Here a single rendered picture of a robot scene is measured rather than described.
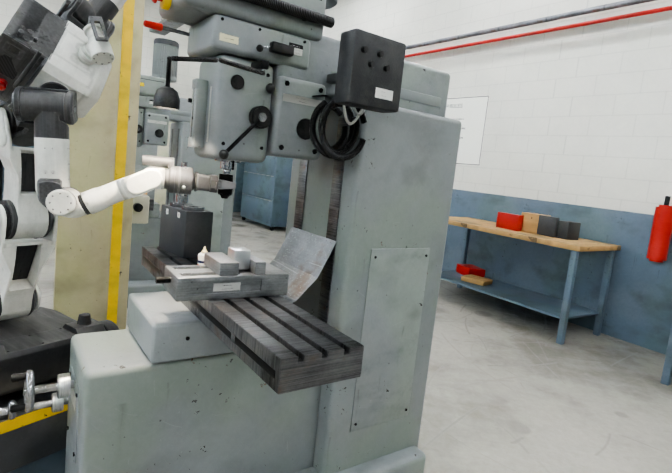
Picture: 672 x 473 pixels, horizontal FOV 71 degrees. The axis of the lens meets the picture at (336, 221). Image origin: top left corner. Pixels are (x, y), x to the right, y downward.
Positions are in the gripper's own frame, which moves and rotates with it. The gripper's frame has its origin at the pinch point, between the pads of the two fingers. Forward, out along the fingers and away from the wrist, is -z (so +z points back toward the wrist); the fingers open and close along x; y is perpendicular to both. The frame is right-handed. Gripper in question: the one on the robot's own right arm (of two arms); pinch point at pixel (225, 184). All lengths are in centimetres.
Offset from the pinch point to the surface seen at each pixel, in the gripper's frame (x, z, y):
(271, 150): -7.8, -12.6, -12.8
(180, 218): 34.0, 12.0, 17.2
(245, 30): -12.2, -0.3, -47.2
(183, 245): 30.3, 10.3, 27.4
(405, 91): 6, -65, -42
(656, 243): 123, -386, 25
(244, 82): -9.8, -1.7, -32.5
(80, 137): 160, 66, -10
